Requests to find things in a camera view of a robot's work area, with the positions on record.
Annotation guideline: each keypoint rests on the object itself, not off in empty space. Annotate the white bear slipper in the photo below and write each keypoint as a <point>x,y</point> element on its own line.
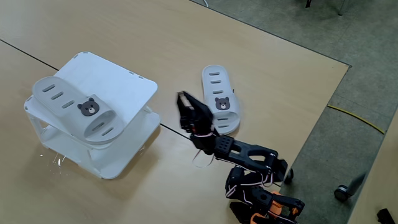
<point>217,84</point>
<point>59,99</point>

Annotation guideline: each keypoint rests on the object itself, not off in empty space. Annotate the white two-tier plastic box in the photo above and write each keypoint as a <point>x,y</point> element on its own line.
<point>124,84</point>

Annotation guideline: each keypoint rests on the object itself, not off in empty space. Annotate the black caster wheel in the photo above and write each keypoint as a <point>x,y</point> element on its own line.
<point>289,175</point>

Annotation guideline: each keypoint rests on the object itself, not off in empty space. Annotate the grey caster wheel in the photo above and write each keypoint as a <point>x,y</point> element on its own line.
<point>342,193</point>

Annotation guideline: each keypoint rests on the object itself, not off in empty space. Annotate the grey metal chair leg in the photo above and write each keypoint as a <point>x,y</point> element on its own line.
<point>342,7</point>

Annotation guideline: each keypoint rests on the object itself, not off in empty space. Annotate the black object on floor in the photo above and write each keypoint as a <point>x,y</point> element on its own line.
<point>385,216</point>

